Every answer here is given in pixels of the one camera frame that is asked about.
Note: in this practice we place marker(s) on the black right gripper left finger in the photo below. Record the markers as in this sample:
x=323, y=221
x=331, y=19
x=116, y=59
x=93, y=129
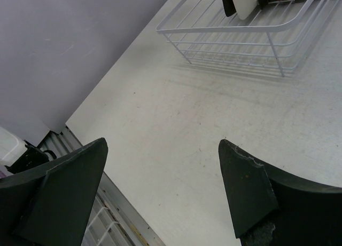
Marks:
x=51, y=203

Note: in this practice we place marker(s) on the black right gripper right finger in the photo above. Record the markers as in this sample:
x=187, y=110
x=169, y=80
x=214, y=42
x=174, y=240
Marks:
x=269, y=206

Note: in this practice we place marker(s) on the white rectangular plate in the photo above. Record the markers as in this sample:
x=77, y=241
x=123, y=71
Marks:
x=244, y=7

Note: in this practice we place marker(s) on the black floral square plate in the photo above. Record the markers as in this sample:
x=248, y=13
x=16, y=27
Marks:
x=229, y=7

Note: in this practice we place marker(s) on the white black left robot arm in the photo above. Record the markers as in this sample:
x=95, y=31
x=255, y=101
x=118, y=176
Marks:
x=19, y=155

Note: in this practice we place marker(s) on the aluminium rail frame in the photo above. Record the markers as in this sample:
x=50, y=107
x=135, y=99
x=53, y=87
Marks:
x=114, y=221

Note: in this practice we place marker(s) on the white wire dish rack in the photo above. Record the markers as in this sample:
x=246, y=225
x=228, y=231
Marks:
x=270, y=40

